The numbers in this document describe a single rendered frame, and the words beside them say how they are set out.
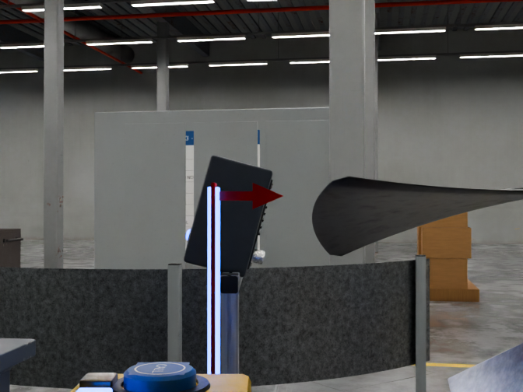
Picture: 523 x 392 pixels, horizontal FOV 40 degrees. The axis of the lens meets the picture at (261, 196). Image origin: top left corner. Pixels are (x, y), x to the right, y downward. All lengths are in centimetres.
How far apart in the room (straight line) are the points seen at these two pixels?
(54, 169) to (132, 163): 495
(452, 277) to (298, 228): 268
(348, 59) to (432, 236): 410
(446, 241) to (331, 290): 625
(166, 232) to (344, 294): 451
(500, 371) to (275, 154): 611
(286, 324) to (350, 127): 266
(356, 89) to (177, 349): 299
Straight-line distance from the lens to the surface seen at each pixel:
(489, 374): 70
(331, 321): 258
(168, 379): 40
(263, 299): 247
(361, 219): 68
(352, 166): 495
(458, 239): 877
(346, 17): 510
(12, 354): 92
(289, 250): 673
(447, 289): 880
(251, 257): 124
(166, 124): 701
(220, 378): 43
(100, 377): 42
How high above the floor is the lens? 118
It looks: level
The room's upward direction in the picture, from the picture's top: straight up
